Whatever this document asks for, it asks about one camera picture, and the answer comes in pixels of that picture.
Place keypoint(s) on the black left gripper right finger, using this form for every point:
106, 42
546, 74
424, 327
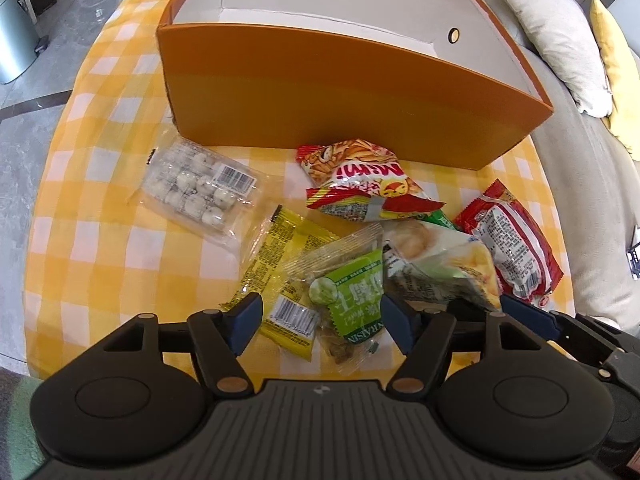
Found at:
424, 339

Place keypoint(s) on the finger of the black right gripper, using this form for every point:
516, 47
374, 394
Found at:
576, 335

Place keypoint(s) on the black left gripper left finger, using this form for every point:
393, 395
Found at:
219, 338

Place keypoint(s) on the pale green snack bag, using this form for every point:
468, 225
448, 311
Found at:
428, 263

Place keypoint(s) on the green raisin snack packet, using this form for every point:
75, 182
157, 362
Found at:
342, 284

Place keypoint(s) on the yellow snack packet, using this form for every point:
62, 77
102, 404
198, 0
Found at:
285, 236

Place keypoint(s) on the red white snack packet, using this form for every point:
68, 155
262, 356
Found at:
523, 258

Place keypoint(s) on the clear pack of white candies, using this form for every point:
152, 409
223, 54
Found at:
204, 191

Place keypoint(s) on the yellow white checkered tablecloth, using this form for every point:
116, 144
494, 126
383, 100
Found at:
96, 257

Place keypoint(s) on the beige sofa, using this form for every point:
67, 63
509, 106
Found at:
595, 186

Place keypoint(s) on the red orange Mimi chips bag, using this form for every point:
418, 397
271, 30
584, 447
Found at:
361, 181

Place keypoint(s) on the yellow cushion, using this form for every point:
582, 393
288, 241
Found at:
622, 71

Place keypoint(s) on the orange cardboard box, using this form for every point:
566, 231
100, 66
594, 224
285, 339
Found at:
436, 81

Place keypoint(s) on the white cushion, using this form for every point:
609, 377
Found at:
560, 32

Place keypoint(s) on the silver trash bin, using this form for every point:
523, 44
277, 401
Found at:
18, 39

